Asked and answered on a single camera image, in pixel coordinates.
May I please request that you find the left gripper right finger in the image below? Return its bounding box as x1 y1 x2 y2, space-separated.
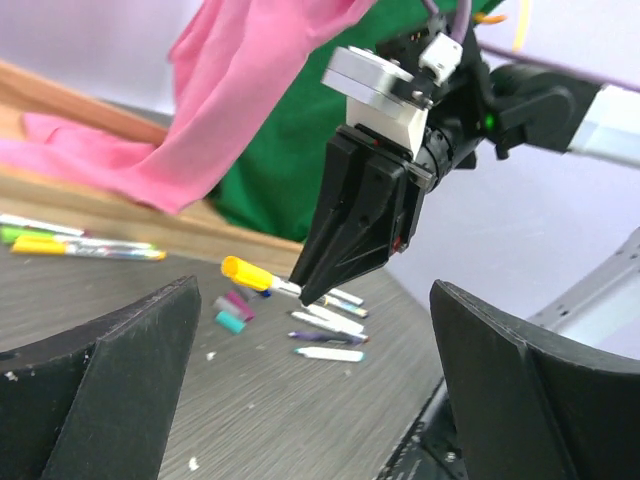
430 281 639 479

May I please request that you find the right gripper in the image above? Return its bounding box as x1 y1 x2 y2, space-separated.
290 119 480 305

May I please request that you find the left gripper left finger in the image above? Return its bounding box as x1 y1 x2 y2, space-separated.
1 276 202 479

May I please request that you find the white marker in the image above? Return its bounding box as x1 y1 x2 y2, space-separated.
329 288 364 306

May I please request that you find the blue cap marker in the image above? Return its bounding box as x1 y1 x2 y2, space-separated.
320 295 369 319

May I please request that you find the pink marker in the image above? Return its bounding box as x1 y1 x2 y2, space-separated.
290 311 364 335

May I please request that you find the yellow cap marker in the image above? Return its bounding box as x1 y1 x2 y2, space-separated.
221 256 301 297

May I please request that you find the purple cap marker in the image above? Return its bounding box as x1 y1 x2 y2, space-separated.
287 331 369 345

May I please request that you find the magenta pen cap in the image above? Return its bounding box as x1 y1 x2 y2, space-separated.
225 290 255 322

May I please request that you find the teal pen cap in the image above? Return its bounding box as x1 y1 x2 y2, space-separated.
215 311 246 335

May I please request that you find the clear purple pen cap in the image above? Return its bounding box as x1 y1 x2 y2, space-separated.
214 296 238 315

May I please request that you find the teal cap marker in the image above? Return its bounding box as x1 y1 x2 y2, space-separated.
294 347 365 363

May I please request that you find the green cap marker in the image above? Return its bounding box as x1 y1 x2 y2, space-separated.
1 225 85 245

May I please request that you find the grey cap marker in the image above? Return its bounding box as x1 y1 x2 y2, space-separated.
304 304 364 333

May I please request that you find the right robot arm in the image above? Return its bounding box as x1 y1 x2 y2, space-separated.
291 26 639 304

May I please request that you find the green tank top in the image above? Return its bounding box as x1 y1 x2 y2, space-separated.
210 0 427 242

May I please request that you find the wooden clothes rack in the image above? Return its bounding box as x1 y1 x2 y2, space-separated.
1 62 302 275

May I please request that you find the pink t-shirt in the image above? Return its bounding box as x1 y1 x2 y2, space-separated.
1 1 370 214

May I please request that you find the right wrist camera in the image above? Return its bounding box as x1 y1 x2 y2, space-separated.
322 46 428 156

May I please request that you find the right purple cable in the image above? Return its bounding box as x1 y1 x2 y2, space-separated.
419 0 640 96

